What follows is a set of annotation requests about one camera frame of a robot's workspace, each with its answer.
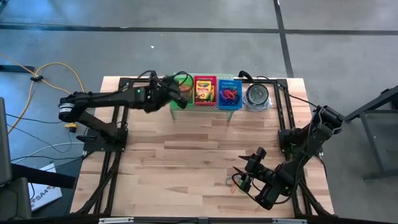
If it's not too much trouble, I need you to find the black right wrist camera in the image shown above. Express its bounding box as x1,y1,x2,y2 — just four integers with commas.
256,183,282,211

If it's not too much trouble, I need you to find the green plastic basket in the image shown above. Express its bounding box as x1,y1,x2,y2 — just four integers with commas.
169,77,195,110

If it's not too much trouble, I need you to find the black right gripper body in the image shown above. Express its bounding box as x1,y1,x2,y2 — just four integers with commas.
241,147,274,193

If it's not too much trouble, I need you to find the yellow green crayon box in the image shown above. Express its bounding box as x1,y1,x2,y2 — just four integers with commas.
195,80,213,101

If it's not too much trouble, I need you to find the black beam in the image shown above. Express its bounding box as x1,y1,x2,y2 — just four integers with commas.
11,163,77,189

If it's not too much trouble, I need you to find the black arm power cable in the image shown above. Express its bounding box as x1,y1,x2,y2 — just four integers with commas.
256,75,321,110

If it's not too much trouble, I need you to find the red plastic basket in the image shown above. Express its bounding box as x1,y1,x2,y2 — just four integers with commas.
193,75,218,107

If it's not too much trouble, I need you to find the blue plastic basket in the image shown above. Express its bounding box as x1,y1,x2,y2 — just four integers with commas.
217,79,243,111

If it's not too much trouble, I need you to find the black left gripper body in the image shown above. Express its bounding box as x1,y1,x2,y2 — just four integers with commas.
149,74,190,113

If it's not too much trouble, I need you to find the yellow extension cord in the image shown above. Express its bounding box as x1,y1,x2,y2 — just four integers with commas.
0,52,85,134

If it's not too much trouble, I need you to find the silver metal bracket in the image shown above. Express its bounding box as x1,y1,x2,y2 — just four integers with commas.
98,217,134,224
272,218,308,224

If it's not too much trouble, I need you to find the pale green metal shelf riser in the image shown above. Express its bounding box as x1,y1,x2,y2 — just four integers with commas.
169,72,236,122

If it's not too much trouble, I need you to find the black metal table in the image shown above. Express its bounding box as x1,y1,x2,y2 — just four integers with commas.
343,84,398,181

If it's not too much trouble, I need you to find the dark grey cabinet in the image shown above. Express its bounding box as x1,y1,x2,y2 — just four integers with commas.
0,96,34,220

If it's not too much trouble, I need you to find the white cardboard box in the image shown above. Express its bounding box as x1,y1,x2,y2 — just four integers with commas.
27,163,63,212

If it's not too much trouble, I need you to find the white floor cable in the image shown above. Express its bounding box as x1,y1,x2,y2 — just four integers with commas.
11,141,85,164

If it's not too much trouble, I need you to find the black floor bar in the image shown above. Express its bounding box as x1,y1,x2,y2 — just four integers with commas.
0,64,35,73

